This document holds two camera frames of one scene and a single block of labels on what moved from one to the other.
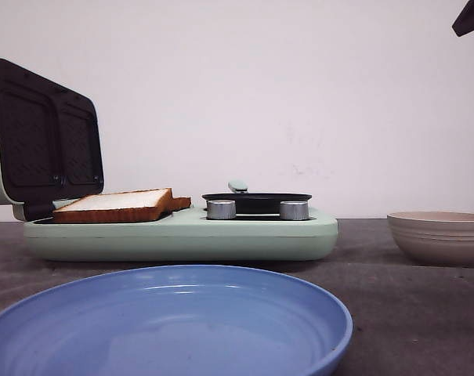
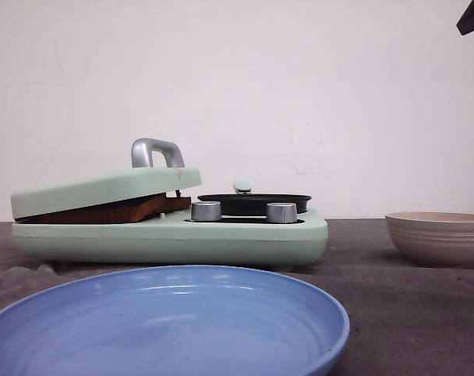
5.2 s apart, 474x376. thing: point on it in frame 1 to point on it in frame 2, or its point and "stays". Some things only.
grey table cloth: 407,319 stays
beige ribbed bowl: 441,238 stays
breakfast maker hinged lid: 44,142 to 157,168
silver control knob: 221,210 to 206,211
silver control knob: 294,210 to 281,212
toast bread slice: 128,206 stays
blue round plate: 171,320 stays
